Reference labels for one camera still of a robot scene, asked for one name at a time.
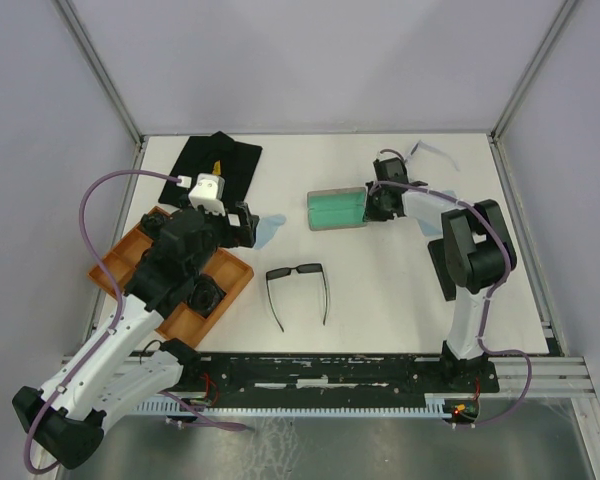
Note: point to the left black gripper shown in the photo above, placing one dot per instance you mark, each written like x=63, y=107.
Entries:
x=235, y=235

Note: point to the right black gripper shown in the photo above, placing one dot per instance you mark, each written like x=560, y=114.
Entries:
x=371, y=214

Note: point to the blue cleaning cloth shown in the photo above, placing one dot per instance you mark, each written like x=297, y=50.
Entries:
x=429, y=230

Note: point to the grey glasses case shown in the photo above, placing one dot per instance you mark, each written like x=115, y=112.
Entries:
x=335, y=209

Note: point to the black sunglasses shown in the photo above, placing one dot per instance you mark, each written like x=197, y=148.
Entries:
x=304, y=286

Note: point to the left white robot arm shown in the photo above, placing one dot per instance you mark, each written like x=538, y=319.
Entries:
x=71, y=412

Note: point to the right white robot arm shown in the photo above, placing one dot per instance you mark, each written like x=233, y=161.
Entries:
x=472, y=259

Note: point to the lavender sunglasses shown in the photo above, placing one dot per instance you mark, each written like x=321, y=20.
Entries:
x=420, y=145

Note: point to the crumpled blue cloth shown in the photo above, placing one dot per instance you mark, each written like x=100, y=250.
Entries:
x=267, y=228

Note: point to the black folded cloth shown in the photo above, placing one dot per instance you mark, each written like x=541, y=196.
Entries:
x=216, y=154

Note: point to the black rectangular case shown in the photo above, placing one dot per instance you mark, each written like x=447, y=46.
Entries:
x=437, y=255

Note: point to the black round item in tray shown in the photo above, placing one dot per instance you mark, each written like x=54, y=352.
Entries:
x=205, y=296

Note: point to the black item in tray rear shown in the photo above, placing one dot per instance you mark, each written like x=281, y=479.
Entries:
x=152, y=223

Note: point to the orange divided tray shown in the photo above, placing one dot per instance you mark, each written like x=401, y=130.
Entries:
x=162, y=273

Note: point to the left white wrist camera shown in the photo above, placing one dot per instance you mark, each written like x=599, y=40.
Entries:
x=207, y=194

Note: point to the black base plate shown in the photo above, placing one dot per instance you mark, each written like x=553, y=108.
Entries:
x=284, y=378

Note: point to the white slotted cable duct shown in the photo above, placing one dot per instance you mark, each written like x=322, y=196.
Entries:
x=300, y=402

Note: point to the right aluminium frame post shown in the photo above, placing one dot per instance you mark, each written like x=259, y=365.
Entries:
x=550, y=40

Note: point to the aluminium frame post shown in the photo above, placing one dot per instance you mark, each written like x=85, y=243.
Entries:
x=78, y=31
x=550, y=40

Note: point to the left aluminium frame post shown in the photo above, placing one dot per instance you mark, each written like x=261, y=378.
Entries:
x=78, y=31

